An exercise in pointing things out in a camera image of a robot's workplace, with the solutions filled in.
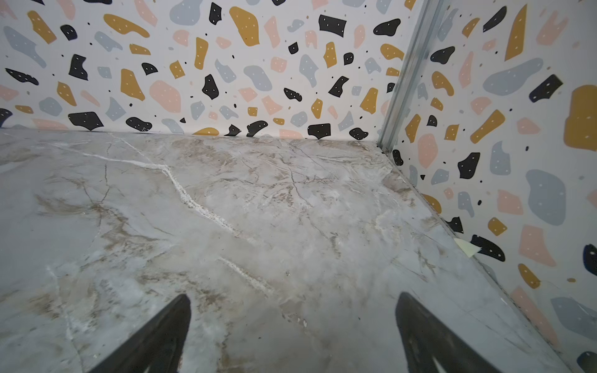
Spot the small yellow tape piece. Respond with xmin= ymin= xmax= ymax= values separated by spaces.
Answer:
xmin=454 ymin=238 xmax=481 ymax=258

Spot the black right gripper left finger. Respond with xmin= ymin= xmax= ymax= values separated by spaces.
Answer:
xmin=91 ymin=294 xmax=191 ymax=373

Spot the metal corner post right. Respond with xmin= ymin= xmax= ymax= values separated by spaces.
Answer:
xmin=377 ymin=0 xmax=452 ymax=155

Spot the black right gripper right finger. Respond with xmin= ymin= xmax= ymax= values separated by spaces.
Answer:
xmin=395 ymin=292 xmax=498 ymax=372

